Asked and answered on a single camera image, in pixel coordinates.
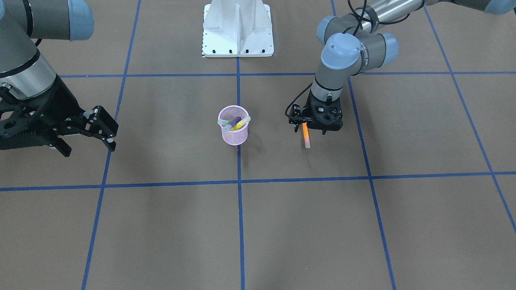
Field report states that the yellow highlighter pen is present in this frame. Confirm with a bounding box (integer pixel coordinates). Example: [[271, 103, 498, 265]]
[[231, 116, 251, 131]]

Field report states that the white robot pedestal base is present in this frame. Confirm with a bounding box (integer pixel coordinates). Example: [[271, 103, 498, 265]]
[[202, 0, 275, 58]]

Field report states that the orange highlighter pen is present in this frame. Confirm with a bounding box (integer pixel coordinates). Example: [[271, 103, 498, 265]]
[[302, 122, 311, 149]]

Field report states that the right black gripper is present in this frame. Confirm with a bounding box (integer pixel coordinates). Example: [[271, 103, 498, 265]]
[[0, 76, 119, 157]]

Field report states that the purple highlighter pen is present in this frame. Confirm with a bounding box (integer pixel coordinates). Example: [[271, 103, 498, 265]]
[[222, 116, 242, 132]]

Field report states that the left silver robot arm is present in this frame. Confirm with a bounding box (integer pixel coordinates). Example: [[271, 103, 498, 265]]
[[285, 0, 436, 133]]

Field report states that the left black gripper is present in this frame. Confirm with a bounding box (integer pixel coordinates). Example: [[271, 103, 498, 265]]
[[302, 92, 343, 133]]

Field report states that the black camera cable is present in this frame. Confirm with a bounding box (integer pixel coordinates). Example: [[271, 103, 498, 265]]
[[285, 83, 313, 118]]

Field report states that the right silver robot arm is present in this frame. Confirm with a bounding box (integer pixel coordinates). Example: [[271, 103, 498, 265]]
[[0, 0, 119, 157]]

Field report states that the green highlighter pen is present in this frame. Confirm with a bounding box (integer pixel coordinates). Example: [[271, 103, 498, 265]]
[[217, 119, 230, 126]]

